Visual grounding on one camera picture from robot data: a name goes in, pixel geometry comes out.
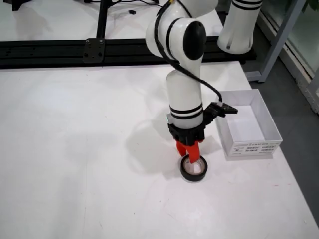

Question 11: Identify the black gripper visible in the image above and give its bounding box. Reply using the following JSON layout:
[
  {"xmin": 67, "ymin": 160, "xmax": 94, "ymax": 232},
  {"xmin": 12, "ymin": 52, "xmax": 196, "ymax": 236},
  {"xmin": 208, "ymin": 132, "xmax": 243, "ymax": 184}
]
[{"xmin": 167, "ymin": 121, "xmax": 206, "ymax": 164}]

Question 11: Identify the black tape roll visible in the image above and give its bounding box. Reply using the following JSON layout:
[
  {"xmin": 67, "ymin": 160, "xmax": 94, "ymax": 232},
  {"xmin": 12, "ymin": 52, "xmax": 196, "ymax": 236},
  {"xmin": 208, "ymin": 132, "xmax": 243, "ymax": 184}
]
[{"xmin": 179, "ymin": 155, "xmax": 209, "ymax": 182}]

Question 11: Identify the white cardboard bin box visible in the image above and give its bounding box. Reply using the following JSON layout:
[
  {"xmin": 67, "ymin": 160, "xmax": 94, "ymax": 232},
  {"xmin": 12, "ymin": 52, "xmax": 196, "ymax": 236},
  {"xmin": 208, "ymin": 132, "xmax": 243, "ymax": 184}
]
[{"xmin": 214, "ymin": 89, "xmax": 284, "ymax": 160}]

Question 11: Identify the white printed label sticker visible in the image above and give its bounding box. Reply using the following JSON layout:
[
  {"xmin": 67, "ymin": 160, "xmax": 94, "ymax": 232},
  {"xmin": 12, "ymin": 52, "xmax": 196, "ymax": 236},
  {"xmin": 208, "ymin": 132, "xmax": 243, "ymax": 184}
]
[{"xmin": 233, "ymin": 142, "xmax": 277, "ymax": 155}]

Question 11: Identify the green plant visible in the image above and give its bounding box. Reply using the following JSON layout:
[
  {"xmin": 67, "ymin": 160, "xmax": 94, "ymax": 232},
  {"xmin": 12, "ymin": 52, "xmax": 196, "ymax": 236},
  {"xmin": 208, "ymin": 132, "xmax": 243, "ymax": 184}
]
[{"xmin": 301, "ymin": 0, "xmax": 319, "ymax": 13}]

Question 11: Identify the black stand foot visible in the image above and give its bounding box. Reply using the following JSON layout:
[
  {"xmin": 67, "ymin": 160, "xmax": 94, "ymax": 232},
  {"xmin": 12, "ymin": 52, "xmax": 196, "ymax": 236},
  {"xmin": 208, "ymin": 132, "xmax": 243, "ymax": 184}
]
[{"xmin": 11, "ymin": 0, "xmax": 32, "ymax": 12}]

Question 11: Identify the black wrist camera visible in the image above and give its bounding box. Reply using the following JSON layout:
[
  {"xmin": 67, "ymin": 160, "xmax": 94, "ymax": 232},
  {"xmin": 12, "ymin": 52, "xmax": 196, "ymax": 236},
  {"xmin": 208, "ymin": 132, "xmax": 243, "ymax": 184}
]
[{"xmin": 203, "ymin": 101, "xmax": 239, "ymax": 125}]

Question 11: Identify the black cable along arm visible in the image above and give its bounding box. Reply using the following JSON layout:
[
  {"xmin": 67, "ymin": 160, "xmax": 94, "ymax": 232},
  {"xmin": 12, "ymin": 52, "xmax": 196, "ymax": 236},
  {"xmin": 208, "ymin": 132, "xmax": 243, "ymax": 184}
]
[{"xmin": 153, "ymin": 0, "xmax": 224, "ymax": 104}]

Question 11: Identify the black bracket plate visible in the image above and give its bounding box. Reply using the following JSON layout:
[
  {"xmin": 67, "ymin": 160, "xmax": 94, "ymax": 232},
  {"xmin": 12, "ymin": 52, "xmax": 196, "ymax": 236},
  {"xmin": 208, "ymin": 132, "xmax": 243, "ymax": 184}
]
[{"xmin": 83, "ymin": 37, "xmax": 105, "ymax": 65}]

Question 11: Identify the glass wall bottom frame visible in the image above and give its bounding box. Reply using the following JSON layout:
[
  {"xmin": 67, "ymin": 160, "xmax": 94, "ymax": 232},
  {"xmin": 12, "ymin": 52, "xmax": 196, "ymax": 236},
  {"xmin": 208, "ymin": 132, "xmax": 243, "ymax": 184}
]
[{"xmin": 259, "ymin": 9, "xmax": 319, "ymax": 113}]

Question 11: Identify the grey white door frame post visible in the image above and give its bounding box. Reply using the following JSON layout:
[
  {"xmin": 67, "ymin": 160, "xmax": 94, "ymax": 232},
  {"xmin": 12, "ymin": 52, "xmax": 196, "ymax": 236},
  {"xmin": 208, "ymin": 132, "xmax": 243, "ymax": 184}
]
[{"xmin": 245, "ymin": 0, "xmax": 307, "ymax": 83}]

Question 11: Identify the thin black cable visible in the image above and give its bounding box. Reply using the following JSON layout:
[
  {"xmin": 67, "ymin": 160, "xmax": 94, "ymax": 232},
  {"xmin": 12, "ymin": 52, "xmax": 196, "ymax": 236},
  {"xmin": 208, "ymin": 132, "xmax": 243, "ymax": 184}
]
[{"xmin": 109, "ymin": 0, "xmax": 165, "ymax": 9}]

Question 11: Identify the black upright post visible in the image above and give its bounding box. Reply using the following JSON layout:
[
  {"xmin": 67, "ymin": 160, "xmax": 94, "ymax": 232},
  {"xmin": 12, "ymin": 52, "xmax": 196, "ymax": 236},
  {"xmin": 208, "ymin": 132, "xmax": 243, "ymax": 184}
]
[{"xmin": 96, "ymin": 0, "xmax": 112, "ymax": 40}]

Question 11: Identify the black aluminium rail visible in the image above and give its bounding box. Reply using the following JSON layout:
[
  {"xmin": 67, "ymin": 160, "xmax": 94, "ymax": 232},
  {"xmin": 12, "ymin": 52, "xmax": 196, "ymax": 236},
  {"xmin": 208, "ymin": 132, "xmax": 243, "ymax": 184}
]
[{"xmin": 0, "ymin": 35, "xmax": 257, "ymax": 70}]

